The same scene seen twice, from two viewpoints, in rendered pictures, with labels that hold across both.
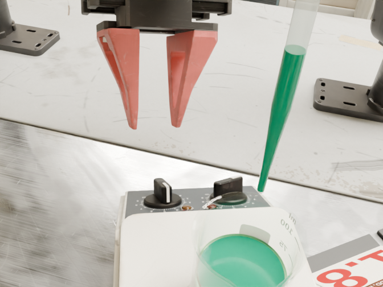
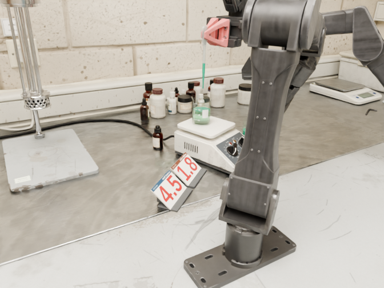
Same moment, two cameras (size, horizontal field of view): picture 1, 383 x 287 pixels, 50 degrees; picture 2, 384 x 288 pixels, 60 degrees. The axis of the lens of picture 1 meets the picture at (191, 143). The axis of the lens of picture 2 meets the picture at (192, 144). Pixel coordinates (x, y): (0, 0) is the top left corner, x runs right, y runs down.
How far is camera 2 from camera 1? 0.96 m
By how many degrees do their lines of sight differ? 103
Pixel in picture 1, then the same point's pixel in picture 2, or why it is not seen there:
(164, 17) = not seen: hidden behind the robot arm
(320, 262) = (200, 173)
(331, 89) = (279, 241)
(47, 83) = (358, 172)
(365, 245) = (192, 183)
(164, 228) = (226, 124)
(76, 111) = (326, 170)
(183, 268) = (215, 123)
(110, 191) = not seen: hidden behind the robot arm
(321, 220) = (211, 184)
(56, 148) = (303, 160)
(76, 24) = not seen: outside the picture
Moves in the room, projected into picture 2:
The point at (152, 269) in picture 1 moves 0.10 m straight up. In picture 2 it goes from (219, 121) to (221, 86)
